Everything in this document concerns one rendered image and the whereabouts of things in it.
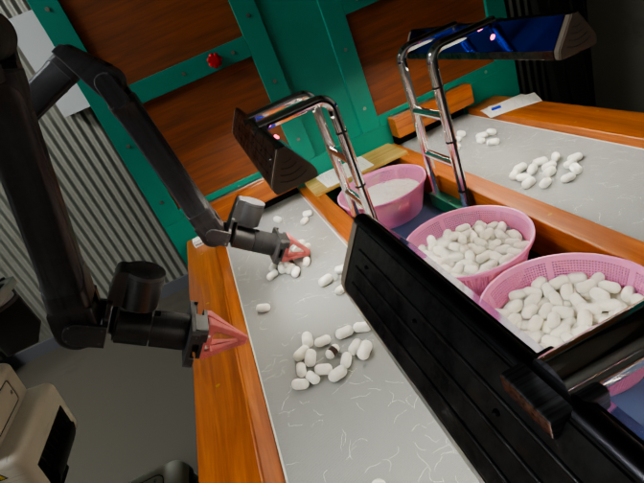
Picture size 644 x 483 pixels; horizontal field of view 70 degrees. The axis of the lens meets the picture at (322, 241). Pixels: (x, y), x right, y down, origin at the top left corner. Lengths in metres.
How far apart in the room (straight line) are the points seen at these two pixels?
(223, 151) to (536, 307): 1.07
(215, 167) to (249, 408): 0.93
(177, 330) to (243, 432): 0.19
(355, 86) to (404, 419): 1.15
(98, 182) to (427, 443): 2.60
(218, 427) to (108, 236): 2.39
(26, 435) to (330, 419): 0.61
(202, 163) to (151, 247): 1.62
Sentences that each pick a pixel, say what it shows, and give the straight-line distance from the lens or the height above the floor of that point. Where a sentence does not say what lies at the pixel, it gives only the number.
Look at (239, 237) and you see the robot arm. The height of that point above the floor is 0.88.
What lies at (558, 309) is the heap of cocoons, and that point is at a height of 0.74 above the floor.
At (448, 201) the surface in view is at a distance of 1.26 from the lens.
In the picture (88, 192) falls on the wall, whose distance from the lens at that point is 3.03.
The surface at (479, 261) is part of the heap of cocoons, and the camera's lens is 0.97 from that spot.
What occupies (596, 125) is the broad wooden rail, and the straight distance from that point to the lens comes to 1.40.
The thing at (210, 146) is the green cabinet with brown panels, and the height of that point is 1.02.
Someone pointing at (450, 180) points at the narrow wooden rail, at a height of 0.76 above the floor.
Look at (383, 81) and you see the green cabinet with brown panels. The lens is 1.65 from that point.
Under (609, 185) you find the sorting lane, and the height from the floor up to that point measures 0.74.
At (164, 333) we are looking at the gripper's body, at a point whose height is 0.95.
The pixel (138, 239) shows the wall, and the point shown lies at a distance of 3.09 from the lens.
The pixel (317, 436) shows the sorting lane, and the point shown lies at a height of 0.74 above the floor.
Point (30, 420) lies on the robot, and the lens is 1.13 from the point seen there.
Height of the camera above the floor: 1.29
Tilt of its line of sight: 26 degrees down
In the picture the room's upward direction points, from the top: 23 degrees counter-clockwise
